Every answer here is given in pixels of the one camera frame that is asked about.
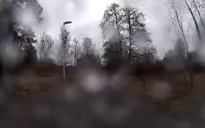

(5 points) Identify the dark low hedge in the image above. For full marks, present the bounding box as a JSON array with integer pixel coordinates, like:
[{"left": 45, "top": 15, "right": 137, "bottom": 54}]
[{"left": 33, "top": 54, "right": 205, "bottom": 76}]

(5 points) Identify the brown rough grass ground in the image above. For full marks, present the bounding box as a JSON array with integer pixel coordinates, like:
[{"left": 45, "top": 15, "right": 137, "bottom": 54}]
[{"left": 0, "top": 68, "right": 205, "bottom": 128}]

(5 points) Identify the grey street lamp pole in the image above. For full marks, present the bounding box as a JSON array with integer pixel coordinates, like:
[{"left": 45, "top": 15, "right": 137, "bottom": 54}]
[{"left": 61, "top": 20, "right": 73, "bottom": 80}]

